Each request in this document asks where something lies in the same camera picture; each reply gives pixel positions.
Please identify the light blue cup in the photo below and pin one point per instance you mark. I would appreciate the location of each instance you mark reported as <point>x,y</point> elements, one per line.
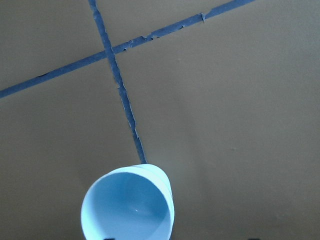
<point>158,177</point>
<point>125,205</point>

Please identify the blue tape strip lengthwise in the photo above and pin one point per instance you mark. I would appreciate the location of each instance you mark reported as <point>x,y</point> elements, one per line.
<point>110,55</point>

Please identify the blue tape strip crosswise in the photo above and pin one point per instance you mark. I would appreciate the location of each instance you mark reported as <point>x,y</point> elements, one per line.
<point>125,46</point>

